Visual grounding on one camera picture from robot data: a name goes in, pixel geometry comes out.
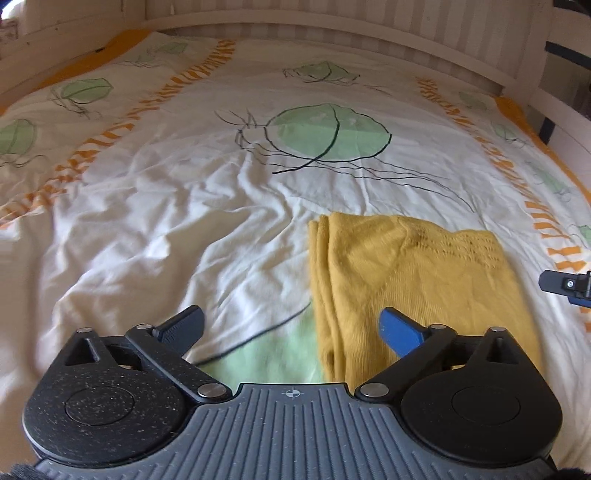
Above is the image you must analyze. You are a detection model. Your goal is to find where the mustard yellow knit sweater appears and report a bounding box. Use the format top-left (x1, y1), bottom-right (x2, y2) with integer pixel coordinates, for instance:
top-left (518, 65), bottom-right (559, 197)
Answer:
top-left (308, 213), bottom-right (545, 389)

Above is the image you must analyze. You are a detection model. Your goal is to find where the white leaf-print duvet cover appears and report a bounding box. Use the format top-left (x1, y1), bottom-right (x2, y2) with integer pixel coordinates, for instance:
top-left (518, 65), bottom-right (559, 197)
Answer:
top-left (1, 33), bottom-right (590, 469)

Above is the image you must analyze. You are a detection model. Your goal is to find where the orange bed sheet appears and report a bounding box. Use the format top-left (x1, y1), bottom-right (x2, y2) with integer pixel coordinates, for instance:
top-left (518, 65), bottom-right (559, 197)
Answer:
top-left (1, 29), bottom-right (151, 113)

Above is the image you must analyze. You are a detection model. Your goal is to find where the white wooden bed frame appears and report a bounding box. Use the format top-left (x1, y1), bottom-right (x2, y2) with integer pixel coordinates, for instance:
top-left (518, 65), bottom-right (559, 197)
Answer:
top-left (1, 1), bottom-right (590, 169)

